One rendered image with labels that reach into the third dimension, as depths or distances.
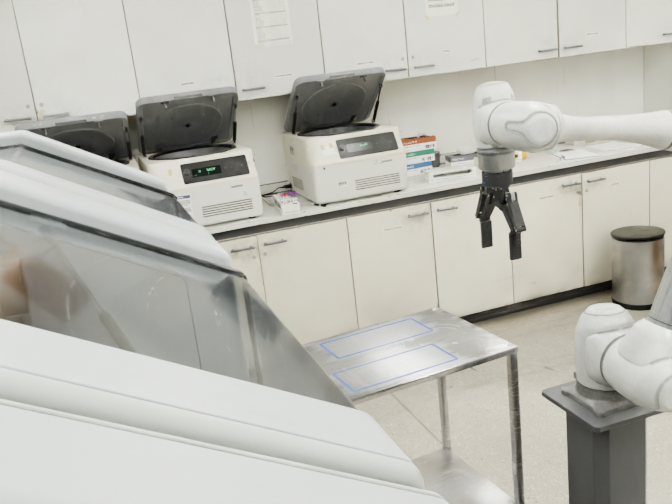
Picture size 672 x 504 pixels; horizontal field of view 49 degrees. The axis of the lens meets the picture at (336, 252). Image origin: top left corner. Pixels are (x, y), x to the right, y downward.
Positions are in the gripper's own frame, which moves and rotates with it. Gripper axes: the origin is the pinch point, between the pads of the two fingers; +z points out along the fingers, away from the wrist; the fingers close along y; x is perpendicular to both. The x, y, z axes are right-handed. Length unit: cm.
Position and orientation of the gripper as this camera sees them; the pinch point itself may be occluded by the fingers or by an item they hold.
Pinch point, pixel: (500, 248)
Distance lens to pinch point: 193.5
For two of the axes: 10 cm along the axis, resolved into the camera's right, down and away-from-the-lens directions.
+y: -3.3, -2.2, 9.2
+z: 1.1, 9.6, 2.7
